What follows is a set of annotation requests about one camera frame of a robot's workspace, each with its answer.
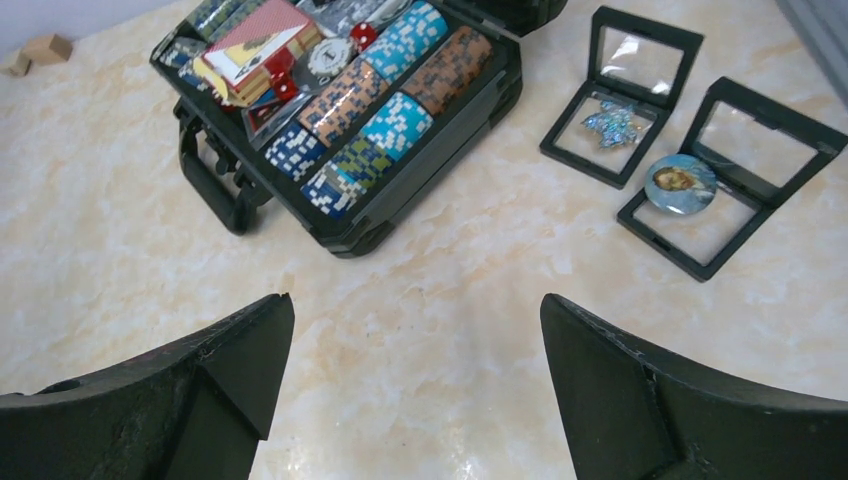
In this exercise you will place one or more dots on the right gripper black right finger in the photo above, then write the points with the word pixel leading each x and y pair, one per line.
pixel 631 409

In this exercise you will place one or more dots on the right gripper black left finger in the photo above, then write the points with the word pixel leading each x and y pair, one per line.
pixel 195 408

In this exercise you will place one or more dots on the blue glitter leaf brooch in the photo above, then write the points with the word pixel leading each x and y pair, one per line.
pixel 614 124

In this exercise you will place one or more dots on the round portrait pin badge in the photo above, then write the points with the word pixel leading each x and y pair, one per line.
pixel 680 184

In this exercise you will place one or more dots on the black poker chip case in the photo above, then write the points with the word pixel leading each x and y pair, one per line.
pixel 364 125

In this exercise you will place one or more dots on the playing card deck box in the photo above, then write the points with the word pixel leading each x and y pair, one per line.
pixel 262 41

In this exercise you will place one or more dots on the small wooden block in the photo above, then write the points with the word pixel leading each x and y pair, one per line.
pixel 16 64

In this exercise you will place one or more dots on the black display frame near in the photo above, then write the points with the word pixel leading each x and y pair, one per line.
pixel 745 186

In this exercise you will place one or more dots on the black display frame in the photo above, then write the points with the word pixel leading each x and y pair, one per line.
pixel 633 60
pixel 745 186

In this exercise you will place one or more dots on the black display frame far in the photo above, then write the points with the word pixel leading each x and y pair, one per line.
pixel 633 60

